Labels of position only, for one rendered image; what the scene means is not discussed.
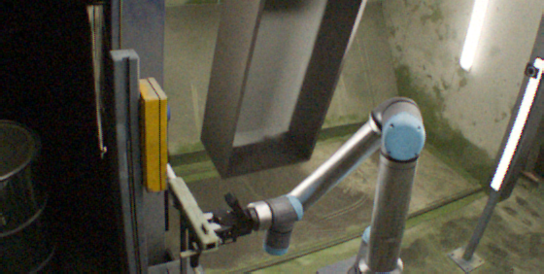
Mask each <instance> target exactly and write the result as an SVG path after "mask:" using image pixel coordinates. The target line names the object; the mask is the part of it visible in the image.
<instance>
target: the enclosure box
mask: <svg viewBox="0 0 544 274"><path fill-rule="evenodd" d="M366 1H367V0H223V4H222V10H221V19H220V22H219V29H218V35H217V41H216V47H215V53H214V60H213V65H212V67H211V73H210V80H209V86H208V93H207V99H206V105H205V112H204V119H203V125H202V131H201V138H200V140H201V142H202V143H203V145H204V147H205V150H206V152H207V154H208V156H209V157H210V159H211V160H212V163H213V165H215V167H216V169H217V170H218V172H219V174H220V176H221V179H222V180H224V179H230V178H234V177H239V176H245V174H247V175H249V173H254V172H259V171H263V170H268V169H274V168H278V167H283V166H288V165H293V164H297V163H302V162H307V161H310V157H311V154H313V151H314V149H315V146H316V143H317V140H318V138H319V135H320V131H321V128H322V126H323V121H324V117H326V115H327V112H328V109H329V107H330V103H331V100H332V97H333V95H334V91H335V89H336V86H337V84H338V81H339V78H340V74H341V72H342V69H343V66H344V63H345V61H346V57H347V54H348V52H349V49H350V46H351V43H352V41H353V39H354V36H355V32H356V30H357V25H358V22H359V20H360V17H361V14H362V11H363V9H364V6H365V3H366Z"/></svg>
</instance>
